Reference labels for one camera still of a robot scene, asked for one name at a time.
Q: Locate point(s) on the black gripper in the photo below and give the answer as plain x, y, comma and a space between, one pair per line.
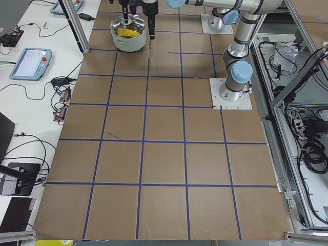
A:
124, 10
148, 8

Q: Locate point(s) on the yellow corn cob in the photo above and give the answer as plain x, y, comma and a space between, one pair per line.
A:
124, 32

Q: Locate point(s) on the pale green cooking pot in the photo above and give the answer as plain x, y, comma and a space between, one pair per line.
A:
130, 44

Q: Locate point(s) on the black power adapter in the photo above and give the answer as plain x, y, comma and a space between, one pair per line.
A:
86, 17

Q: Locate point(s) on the blue teach pendant near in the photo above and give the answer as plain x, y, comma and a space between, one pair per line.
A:
32, 64

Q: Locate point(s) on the black laptop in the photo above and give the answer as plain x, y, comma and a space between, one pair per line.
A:
7, 130

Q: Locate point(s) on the aluminium frame post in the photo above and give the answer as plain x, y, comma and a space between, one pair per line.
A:
75, 25

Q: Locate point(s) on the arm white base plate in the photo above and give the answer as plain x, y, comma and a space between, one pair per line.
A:
214, 25
224, 99

